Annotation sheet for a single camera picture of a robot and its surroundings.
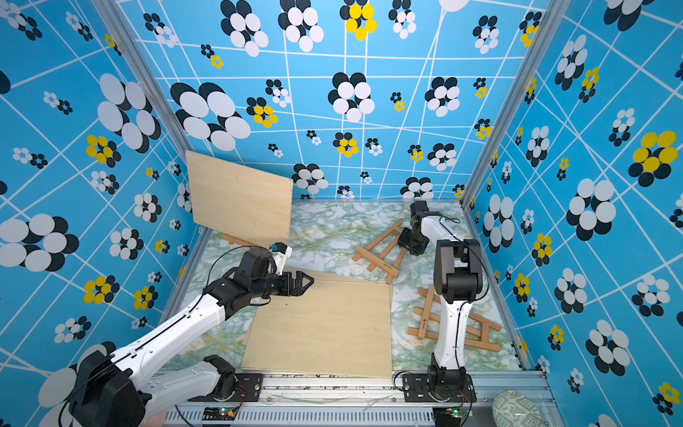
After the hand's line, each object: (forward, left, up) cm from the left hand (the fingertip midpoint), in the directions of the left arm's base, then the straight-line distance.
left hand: (307, 278), depth 79 cm
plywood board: (+26, +25, +7) cm, 37 cm away
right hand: (+21, -36, -13) cm, 44 cm away
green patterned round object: (-31, -56, -14) cm, 65 cm away
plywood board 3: (+6, -6, -14) cm, 17 cm away
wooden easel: (+22, +32, -10) cm, 40 cm away
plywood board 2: (-10, -8, -15) cm, 20 cm away
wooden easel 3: (-7, -37, -11) cm, 40 cm away
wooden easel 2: (+19, -23, -13) cm, 33 cm away
